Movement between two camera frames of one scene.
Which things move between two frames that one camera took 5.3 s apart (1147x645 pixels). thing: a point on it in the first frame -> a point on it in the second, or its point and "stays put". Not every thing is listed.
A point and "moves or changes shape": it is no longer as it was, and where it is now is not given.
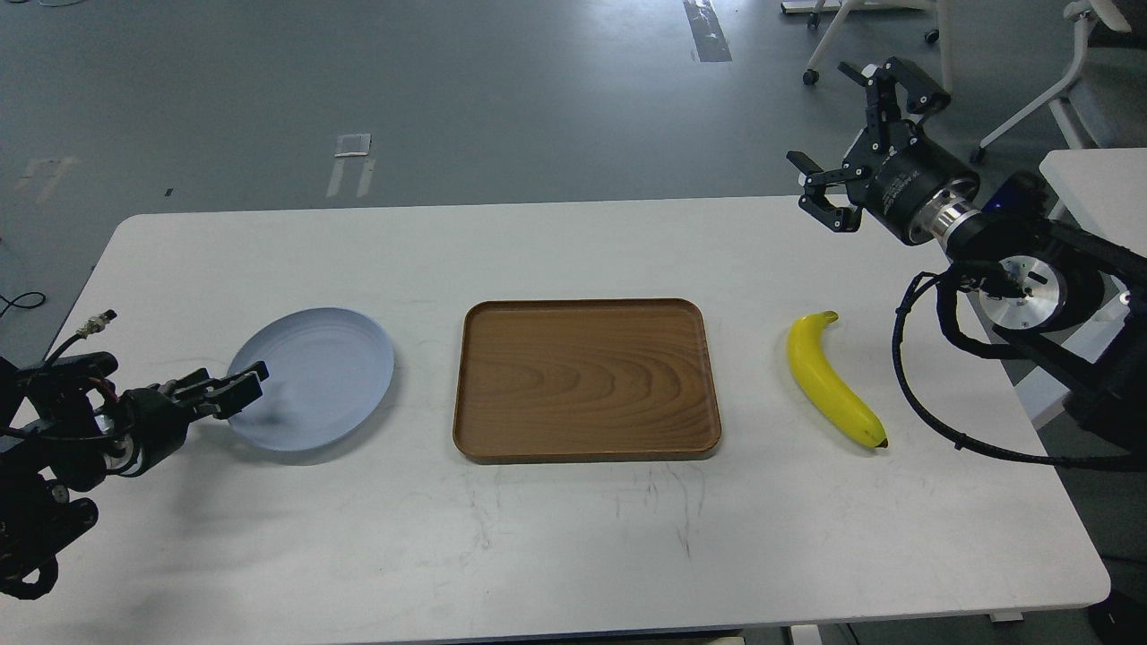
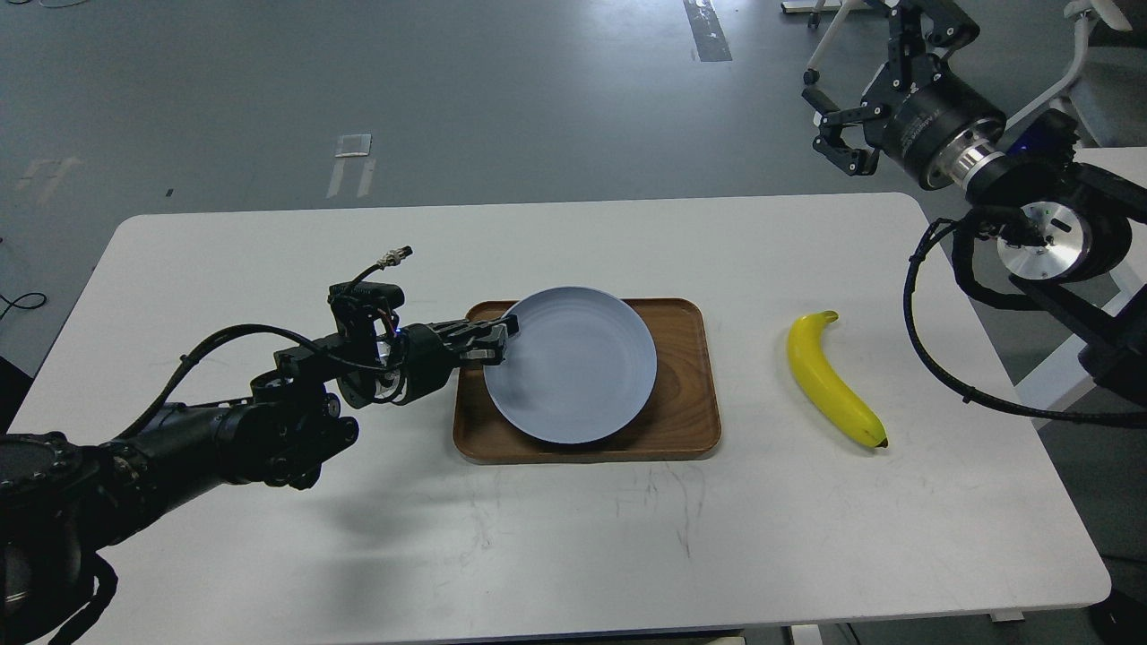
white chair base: (944, 27) stays put
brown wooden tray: (567, 379) stays put
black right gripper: (895, 174) -> (942, 127)
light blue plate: (327, 368) moves or changes shape
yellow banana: (827, 384) stays put
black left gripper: (150, 425) -> (423, 356)
